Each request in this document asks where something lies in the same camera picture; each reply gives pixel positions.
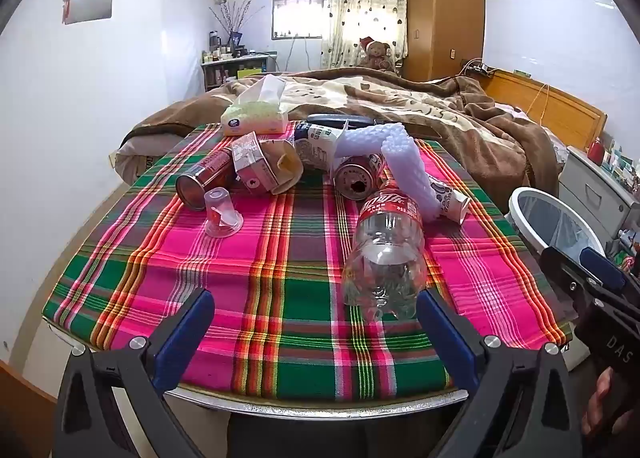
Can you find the row of small boxes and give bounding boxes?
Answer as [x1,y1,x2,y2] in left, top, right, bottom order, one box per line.
[602,138,640,189]

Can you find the white round bin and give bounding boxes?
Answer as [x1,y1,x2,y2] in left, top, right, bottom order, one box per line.
[507,187,608,264]

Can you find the white printed paper cup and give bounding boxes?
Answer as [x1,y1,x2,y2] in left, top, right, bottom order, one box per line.
[427,175,471,225]

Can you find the pink green plaid tablecloth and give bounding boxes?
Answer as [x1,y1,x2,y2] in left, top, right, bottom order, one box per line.
[42,123,573,401]

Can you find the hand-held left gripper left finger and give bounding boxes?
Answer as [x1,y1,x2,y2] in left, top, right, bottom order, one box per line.
[52,287,217,458]

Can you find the grey drawer cabinet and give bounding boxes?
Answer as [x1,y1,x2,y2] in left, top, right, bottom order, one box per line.
[557,145,640,249]

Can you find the white blue-label yogurt bottle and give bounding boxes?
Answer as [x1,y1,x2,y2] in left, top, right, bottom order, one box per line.
[294,122,341,171]

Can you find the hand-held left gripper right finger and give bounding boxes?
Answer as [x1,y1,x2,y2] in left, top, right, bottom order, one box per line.
[416,288,583,458]

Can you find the clear red-label plastic bottle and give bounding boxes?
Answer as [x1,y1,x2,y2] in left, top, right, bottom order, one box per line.
[342,178,428,321]

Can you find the person's right hand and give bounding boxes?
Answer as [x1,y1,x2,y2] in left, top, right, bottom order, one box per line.
[581,365,640,441]

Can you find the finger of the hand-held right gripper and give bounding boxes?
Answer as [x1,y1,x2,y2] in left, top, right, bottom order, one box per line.
[539,245,608,309]
[580,247,640,299]

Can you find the metal-rimmed table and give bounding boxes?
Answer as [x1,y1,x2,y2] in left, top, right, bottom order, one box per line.
[42,321,576,416]

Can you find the brown teddy bear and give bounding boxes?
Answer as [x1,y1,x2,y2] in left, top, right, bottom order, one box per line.
[357,37,399,73]

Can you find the wooden bed headboard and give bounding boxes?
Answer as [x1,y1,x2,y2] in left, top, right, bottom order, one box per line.
[479,69,608,151]

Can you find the purple milk carton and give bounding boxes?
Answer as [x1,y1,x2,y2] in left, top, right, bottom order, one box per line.
[231,132,281,196]

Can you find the white foam net sleeve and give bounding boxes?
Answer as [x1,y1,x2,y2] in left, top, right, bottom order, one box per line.
[334,122,441,219]

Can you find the black smartphone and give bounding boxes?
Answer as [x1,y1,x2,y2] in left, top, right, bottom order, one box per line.
[372,118,443,140]

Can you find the yellow white tissue pack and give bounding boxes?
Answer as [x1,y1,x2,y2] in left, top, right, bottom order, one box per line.
[221,74,290,136]

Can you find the crushed red soda can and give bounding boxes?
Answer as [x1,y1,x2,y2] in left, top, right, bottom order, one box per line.
[334,153,388,201]

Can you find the small clear plastic cup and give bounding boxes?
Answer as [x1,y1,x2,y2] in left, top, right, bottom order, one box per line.
[204,188,244,238]

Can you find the patterned window curtain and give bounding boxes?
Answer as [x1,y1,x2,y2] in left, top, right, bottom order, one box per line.
[321,0,408,70]

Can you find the dried branches in vase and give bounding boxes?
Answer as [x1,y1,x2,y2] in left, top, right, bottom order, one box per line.
[209,0,266,46]

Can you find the orange cable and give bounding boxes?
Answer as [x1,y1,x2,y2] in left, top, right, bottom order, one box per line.
[527,83,551,126]

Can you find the cluttered grey shelf desk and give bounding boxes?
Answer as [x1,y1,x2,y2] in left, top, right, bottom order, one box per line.
[201,52,278,92]

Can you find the red cartoon drink can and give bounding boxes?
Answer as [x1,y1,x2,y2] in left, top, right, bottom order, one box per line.
[175,147,238,211]

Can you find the brown beige fleece blanket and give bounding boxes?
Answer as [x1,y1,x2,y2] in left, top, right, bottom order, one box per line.
[112,67,561,219]

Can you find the wooden wardrobe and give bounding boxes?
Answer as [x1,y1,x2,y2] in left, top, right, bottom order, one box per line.
[402,0,486,83]

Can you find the power strip with chargers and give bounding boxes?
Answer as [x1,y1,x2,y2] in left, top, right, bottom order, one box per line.
[460,58,496,76]

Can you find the small window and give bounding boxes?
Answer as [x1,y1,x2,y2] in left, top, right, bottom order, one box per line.
[271,0,327,39]

